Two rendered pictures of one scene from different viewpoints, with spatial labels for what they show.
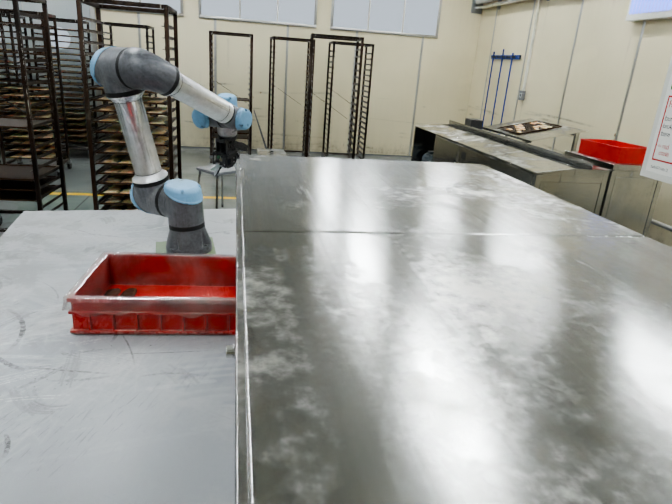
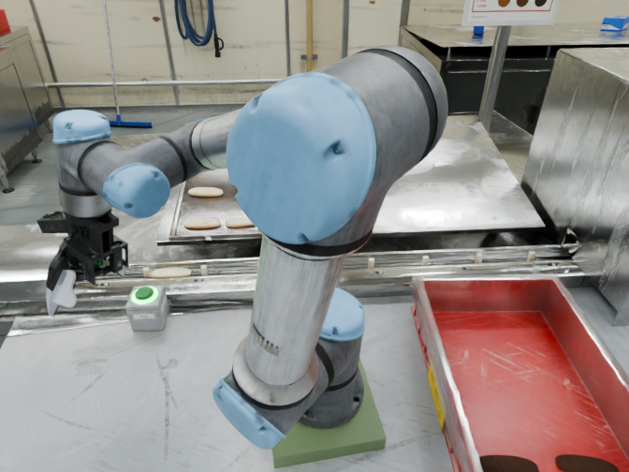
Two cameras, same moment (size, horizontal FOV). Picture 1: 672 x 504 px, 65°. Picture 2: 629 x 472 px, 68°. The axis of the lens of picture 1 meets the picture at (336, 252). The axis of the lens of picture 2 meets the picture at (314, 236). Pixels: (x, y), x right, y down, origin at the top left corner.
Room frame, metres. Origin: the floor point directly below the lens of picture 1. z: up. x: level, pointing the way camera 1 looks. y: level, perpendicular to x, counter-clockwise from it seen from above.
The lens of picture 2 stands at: (1.61, 1.05, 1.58)
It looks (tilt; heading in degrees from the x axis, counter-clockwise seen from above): 34 degrees down; 277
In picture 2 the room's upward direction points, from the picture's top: straight up
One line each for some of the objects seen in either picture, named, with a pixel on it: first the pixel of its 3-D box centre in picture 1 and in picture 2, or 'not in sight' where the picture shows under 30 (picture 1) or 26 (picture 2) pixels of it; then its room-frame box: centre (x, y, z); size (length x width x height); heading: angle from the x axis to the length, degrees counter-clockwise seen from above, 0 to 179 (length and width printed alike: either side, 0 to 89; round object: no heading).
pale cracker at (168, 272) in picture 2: not in sight; (170, 272); (2.09, 0.19, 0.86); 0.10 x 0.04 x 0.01; 11
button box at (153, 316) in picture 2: not in sight; (150, 313); (2.09, 0.32, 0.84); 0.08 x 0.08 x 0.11; 11
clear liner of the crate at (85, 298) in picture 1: (178, 289); (519, 373); (1.31, 0.42, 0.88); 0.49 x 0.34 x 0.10; 98
